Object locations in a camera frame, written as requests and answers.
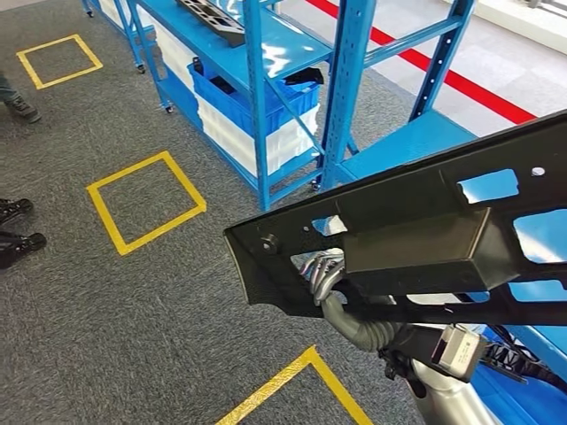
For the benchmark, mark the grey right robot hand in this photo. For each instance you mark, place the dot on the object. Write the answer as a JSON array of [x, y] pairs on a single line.
[[325, 275]]

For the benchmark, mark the black plastic panel part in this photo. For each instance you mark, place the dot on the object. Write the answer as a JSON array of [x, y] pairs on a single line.
[[399, 193], [212, 20]]

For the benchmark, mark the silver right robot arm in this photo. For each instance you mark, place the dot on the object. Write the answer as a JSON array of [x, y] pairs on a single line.
[[442, 405]]

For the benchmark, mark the blue metal shelf rack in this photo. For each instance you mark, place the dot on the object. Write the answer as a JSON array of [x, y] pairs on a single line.
[[254, 117], [349, 88]]

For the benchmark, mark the black ribbed plastic part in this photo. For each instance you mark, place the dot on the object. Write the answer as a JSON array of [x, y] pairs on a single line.
[[509, 358]]

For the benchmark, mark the yellow tape floor square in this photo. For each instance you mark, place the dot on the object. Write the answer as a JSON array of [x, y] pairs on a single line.
[[310, 358]]

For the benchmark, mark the white plastic crate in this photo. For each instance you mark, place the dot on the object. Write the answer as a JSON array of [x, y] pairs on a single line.
[[230, 146]]

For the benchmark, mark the person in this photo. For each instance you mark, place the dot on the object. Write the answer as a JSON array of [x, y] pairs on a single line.
[[22, 241], [22, 108]]

